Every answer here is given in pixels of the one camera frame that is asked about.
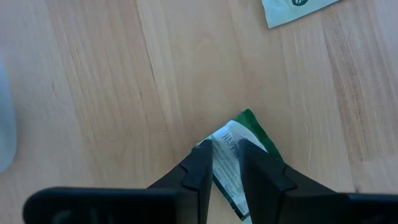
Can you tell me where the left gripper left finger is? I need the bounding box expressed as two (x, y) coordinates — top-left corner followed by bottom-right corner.
(146, 139), (215, 224)

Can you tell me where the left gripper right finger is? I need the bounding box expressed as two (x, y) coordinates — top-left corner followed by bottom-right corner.
(238, 138), (351, 224)

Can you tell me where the dark green bordered tea packet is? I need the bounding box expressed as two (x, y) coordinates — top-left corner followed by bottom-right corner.
(197, 108), (284, 224)

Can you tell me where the light green tea packet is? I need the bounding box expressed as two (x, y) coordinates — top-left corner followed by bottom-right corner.
(261, 0), (341, 29)

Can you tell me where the clear plastic container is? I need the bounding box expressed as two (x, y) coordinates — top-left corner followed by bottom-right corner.
(0, 57), (17, 174)

